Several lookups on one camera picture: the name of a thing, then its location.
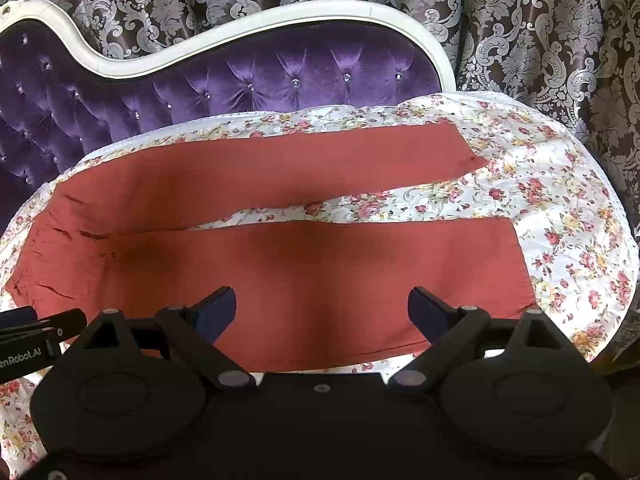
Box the floral bed sheet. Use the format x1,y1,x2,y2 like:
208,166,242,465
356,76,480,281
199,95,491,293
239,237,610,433
0,90,640,478

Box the grey damask curtain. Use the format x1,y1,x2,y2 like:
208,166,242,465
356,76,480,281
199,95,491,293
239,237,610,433
0,0,640,241

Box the purple tufted headboard white frame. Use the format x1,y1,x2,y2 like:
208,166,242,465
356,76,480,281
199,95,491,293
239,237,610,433
1,0,457,221

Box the rust red pants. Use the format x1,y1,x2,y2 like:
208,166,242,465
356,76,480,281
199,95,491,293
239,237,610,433
6,122,535,372

